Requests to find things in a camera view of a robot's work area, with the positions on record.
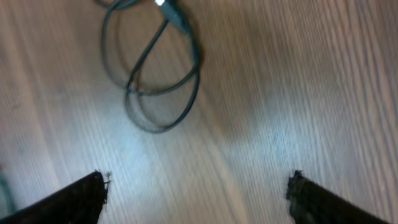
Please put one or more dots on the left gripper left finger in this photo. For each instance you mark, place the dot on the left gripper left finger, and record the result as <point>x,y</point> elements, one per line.
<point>78,203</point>

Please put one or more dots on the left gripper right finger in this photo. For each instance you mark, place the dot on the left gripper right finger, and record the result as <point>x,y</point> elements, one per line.
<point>310,203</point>

